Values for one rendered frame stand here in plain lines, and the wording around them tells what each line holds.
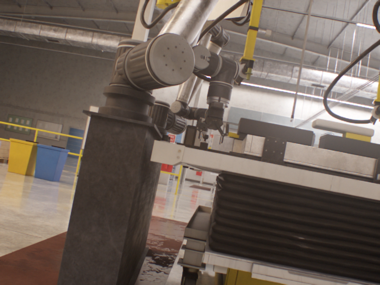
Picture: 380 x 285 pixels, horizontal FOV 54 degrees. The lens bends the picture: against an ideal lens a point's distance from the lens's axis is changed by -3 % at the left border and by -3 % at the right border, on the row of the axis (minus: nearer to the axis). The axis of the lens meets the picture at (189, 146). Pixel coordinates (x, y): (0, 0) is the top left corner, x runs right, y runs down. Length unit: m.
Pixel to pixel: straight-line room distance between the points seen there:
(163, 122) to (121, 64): 1.57
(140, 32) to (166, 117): 4.89
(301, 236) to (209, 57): 0.86
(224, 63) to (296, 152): 0.65
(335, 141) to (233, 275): 1.02
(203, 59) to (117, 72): 0.38
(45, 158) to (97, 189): 6.43
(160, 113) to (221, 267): 1.76
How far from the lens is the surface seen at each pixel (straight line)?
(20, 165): 8.32
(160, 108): 3.19
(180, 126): 3.44
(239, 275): 2.51
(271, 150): 2.05
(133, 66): 1.58
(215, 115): 1.73
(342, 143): 2.35
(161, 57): 1.45
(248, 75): 2.18
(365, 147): 2.39
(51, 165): 8.02
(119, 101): 1.70
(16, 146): 8.37
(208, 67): 1.71
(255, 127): 2.26
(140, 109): 1.71
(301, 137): 2.29
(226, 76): 1.75
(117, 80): 1.73
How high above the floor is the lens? 0.74
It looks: 3 degrees up
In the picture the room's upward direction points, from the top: 11 degrees clockwise
